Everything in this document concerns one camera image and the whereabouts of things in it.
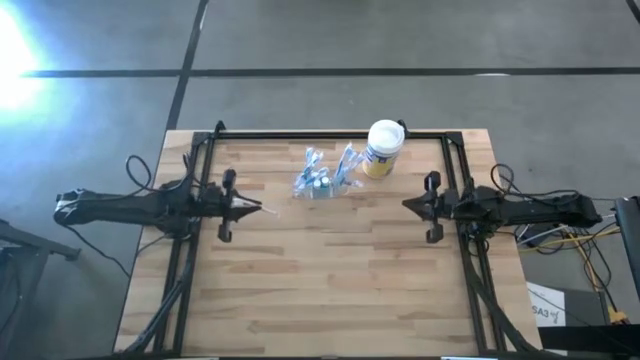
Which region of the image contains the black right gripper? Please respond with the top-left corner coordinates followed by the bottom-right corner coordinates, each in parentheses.
top-left (401, 170), bottom-right (460, 245)

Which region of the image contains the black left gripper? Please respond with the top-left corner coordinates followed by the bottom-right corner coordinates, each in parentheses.
top-left (199, 168), bottom-right (264, 244)

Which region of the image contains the orange white toothbrush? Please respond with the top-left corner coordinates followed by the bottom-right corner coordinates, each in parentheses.
top-left (238, 198), bottom-right (280, 217)

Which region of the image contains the blue white toothbrush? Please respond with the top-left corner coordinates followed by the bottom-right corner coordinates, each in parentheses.
top-left (299, 146), bottom-right (317, 194)
top-left (293, 154), bottom-right (314, 199)
top-left (334, 167), bottom-right (365, 195)
top-left (303, 149), bottom-right (325, 191)
top-left (330, 154), bottom-right (351, 194)
top-left (332, 142), bottom-right (354, 191)
top-left (333, 149), bottom-right (360, 192)

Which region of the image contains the purple white toothbrush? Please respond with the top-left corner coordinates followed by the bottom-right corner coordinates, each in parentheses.
top-left (335, 152), bottom-right (366, 194)

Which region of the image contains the yellow white disinfecting wipes canister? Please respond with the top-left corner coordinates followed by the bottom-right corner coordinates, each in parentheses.
top-left (361, 118), bottom-right (406, 180)

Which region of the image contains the white paper label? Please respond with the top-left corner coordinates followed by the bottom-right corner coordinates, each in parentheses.
top-left (525, 281), bottom-right (567, 329)

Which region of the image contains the black metal stand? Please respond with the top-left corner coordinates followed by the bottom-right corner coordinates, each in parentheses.
top-left (0, 218), bottom-right (82, 360)

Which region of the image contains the black monitor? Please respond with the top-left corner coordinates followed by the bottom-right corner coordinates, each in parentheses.
top-left (613, 195), bottom-right (640, 304)

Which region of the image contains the black aluminium table frame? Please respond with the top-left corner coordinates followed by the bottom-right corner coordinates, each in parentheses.
top-left (113, 119), bottom-right (544, 360)

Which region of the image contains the yellow cable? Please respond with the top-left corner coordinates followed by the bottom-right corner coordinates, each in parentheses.
top-left (518, 225), bottom-right (629, 324)

